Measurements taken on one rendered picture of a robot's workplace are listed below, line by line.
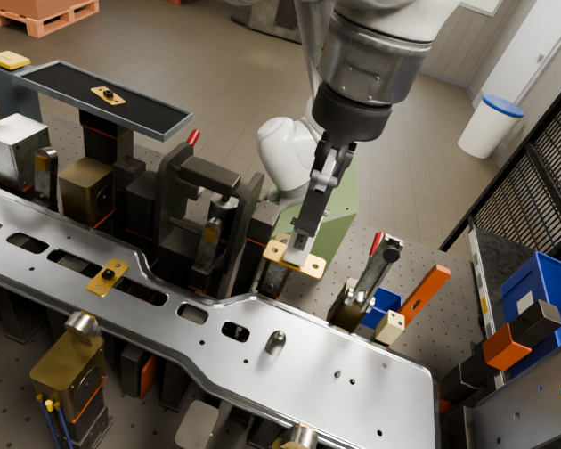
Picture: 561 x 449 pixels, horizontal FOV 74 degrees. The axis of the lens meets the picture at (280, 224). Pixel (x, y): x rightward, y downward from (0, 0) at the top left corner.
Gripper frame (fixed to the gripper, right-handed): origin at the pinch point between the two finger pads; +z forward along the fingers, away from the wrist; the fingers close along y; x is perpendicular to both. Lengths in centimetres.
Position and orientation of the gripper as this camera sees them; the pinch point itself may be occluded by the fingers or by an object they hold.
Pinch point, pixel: (302, 238)
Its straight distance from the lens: 49.0
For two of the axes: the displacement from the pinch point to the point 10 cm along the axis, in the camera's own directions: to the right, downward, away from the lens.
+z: -2.3, 7.3, 6.4
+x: 9.3, 3.6, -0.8
